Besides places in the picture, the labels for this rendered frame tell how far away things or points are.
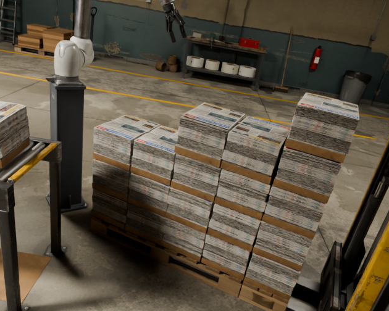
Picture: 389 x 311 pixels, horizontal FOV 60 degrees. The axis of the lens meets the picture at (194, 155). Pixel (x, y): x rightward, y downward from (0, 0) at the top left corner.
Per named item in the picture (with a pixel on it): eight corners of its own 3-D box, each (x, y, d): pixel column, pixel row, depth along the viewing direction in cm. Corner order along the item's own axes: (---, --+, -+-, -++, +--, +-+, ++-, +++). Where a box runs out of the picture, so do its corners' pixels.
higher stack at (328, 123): (252, 261, 247) (304, 90, 193) (292, 278, 238) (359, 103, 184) (237, 298, 214) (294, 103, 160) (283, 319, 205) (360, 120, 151)
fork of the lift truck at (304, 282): (183, 232, 260) (184, 228, 258) (321, 289, 229) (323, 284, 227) (178, 239, 252) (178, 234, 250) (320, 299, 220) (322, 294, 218)
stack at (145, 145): (119, 207, 281) (127, 113, 247) (252, 262, 247) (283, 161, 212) (88, 231, 248) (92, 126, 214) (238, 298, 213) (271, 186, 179)
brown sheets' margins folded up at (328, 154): (256, 246, 240) (295, 120, 200) (297, 263, 232) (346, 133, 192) (242, 281, 207) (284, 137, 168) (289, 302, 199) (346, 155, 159)
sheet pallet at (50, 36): (81, 55, 819) (82, 31, 796) (68, 61, 744) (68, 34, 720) (33, 47, 818) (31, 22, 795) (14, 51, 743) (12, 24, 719)
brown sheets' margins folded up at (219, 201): (120, 192, 275) (125, 136, 254) (257, 247, 240) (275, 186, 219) (89, 215, 242) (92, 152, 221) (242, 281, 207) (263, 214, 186)
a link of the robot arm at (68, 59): (49, 73, 225) (49, 39, 216) (63, 69, 242) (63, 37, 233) (72, 78, 224) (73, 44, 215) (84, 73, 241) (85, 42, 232)
